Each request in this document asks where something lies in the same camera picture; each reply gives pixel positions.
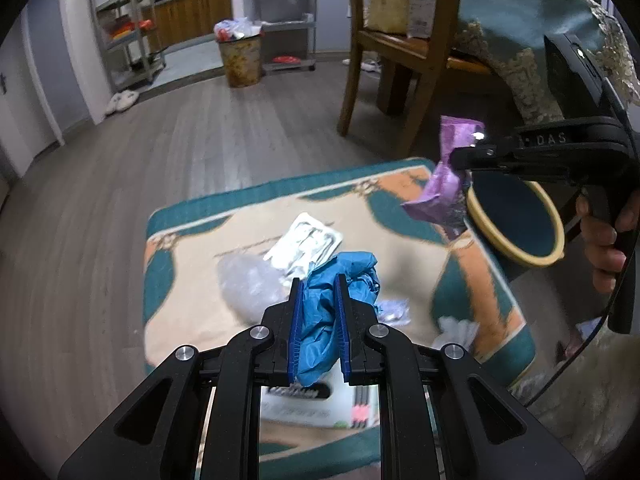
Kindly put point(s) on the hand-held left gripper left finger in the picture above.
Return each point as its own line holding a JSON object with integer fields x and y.
{"x": 296, "y": 332}

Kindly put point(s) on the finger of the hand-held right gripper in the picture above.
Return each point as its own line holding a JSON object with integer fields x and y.
{"x": 492, "y": 156}

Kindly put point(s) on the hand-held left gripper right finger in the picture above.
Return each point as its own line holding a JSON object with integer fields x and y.
{"x": 342, "y": 332}

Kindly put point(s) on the blue disposable glove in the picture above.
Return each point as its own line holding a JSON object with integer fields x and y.
{"x": 320, "y": 310}

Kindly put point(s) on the purple wrapper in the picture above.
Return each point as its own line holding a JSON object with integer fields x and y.
{"x": 445, "y": 190}

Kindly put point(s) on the blue bin with yellow rim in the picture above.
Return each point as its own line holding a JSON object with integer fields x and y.
{"x": 520, "y": 220}

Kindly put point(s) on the person's right hand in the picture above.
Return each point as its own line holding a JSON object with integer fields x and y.
{"x": 602, "y": 250}

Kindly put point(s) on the small silver wrapper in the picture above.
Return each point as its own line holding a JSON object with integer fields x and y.
{"x": 395, "y": 310}

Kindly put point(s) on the clear plastic bag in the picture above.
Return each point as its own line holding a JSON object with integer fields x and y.
{"x": 250, "y": 285}

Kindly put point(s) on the white box with green print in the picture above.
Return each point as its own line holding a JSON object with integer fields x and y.
{"x": 320, "y": 402}

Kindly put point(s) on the silver foil packet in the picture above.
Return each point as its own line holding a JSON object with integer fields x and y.
{"x": 300, "y": 245}

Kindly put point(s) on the white crumpled tissue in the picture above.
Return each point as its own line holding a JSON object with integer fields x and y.
{"x": 455, "y": 331}

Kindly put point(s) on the teal lace tablecloth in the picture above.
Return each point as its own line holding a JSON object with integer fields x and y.
{"x": 500, "y": 10}

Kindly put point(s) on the wooden chair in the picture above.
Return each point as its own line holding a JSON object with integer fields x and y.
{"x": 360, "y": 85}

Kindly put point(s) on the pair of white slippers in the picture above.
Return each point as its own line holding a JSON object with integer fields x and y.
{"x": 369, "y": 65}
{"x": 122, "y": 102}

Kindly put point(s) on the white paper bag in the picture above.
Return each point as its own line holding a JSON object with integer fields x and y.
{"x": 421, "y": 12}

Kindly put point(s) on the grey shelf rack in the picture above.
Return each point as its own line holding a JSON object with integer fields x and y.
{"x": 285, "y": 20}

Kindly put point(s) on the beige fluffy cloth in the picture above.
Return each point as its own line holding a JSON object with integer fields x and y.
{"x": 590, "y": 400}

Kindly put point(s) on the floral patterned waste bin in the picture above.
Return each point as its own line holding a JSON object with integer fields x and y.
{"x": 241, "y": 62}

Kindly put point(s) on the white bag in waste bin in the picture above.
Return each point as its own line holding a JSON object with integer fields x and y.
{"x": 237, "y": 29}

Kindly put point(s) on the wooden kitchen cabinet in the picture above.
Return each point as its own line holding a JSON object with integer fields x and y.
{"x": 192, "y": 15}

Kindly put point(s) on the white door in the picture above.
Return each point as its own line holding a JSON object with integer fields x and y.
{"x": 20, "y": 125}

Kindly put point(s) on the steel shelf rack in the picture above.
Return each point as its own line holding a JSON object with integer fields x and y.
{"x": 125, "y": 25}

